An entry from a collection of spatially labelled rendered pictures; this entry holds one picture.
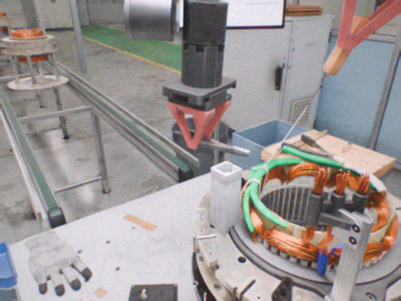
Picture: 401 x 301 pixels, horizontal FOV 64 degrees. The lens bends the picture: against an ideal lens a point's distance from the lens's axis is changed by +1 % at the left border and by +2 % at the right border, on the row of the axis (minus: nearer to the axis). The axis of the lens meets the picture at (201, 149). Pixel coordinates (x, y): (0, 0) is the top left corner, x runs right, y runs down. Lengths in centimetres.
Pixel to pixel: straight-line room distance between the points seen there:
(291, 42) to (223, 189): 231
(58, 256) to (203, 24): 67
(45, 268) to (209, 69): 63
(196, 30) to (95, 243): 66
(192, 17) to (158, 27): 4
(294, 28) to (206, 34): 225
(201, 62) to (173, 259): 55
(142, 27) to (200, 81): 10
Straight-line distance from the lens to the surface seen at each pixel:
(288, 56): 268
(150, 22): 43
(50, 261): 89
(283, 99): 276
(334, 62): 38
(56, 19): 1388
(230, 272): 39
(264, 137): 89
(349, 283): 34
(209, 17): 42
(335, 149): 77
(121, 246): 90
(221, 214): 42
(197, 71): 43
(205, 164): 210
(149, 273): 82
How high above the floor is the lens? 138
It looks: 26 degrees down
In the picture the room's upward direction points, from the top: straight up
